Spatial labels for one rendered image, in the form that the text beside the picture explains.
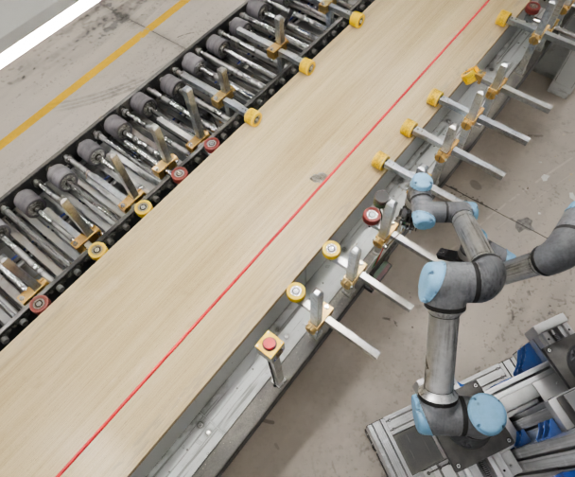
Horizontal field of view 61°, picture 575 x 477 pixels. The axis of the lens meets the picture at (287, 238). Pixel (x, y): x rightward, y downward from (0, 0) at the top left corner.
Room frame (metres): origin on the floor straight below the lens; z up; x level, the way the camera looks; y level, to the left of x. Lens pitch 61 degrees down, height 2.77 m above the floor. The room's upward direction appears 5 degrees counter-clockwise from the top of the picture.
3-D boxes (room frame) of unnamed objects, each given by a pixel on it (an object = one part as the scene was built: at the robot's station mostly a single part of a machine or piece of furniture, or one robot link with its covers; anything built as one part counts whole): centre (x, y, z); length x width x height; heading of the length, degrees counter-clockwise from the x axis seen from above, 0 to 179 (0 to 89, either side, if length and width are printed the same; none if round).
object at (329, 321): (0.65, -0.16, 0.83); 0.43 x 0.03 x 0.04; 47
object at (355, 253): (0.85, -0.26, 0.87); 0.03 x 0.03 x 0.48; 47
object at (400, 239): (0.99, -0.53, 0.84); 0.43 x 0.03 x 0.04; 47
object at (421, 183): (0.97, -0.49, 1.31); 0.09 x 0.08 x 0.11; 174
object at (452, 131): (1.40, -0.77, 0.90); 0.03 x 0.03 x 0.48; 47
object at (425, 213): (0.87, -0.50, 1.31); 0.11 x 0.11 x 0.08; 84
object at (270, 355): (0.47, 0.09, 1.18); 0.07 x 0.07 x 0.08; 47
